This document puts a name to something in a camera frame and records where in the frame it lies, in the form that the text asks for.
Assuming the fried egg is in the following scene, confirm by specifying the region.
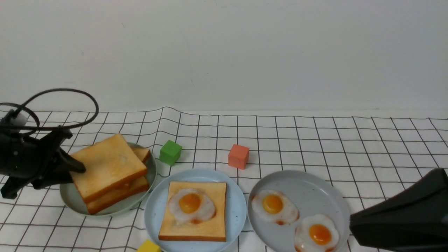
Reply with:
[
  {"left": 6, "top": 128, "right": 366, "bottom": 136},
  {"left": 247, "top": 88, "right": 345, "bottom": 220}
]
[
  {"left": 251, "top": 189, "right": 300, "bottom": 225},
  {"left": 167, "top": 188, "right": 216, "bottom": 224},
  {"left": 294, "top": 213, "right": 340, "bottom": 252}
]

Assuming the black gripper screen left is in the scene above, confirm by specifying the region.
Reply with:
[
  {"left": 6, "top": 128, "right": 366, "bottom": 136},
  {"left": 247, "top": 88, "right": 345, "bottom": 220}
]
[{"left": 1, "top": 127, "right": 85, "bottom": 200}]

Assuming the orange cube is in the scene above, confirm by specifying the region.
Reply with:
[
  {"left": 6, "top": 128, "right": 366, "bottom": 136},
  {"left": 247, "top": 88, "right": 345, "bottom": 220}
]
[{"left": 228, "top": 145, "right": 250, "bottom": 170}]

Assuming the green cube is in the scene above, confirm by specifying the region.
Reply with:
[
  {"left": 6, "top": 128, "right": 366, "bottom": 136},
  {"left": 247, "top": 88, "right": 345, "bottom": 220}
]
[{"left": 159, "top": 140, "right": 183, "bottom": 166}]

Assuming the grey plate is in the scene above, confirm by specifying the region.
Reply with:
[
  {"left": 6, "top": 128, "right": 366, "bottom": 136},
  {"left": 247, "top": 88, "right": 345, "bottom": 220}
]
[{"left": 247, "top": 170, "right": 351, "bottom": 252}]

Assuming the white checkered tablecloth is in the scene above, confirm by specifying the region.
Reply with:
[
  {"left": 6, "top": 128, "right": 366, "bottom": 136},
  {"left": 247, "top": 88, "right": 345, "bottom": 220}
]
[{"left": 1, "top": 107, "right": 447, "bottom": 252}]

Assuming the yellow cube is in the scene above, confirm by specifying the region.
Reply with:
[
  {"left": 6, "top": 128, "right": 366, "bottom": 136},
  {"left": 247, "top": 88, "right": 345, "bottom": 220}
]
[{"left": 136, "top": 240, "right": 162, "bottom": 252}]

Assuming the green plate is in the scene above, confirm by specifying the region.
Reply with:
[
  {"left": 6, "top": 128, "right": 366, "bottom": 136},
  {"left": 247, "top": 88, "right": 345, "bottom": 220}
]
[{"left": 60, "top": 142, "right": 158, "bottom": 217}]

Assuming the silver wrist camera screen left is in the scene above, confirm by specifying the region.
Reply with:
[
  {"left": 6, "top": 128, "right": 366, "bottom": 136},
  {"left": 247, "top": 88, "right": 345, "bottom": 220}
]
[{"left": 0, "top": 110, "right": 28, "bottom": 126}]

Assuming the black gripper finger screen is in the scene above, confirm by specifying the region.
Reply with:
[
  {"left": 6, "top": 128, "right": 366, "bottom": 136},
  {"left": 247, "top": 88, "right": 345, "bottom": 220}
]
[{"left": 349, "top": 168, "right": 448, "bottom": 252}]

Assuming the black cable screen left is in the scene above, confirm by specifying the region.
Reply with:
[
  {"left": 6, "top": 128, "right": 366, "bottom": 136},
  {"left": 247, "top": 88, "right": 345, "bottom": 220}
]
[{"left": 0, "top": 88, "right": 99, "bottom": 137}]

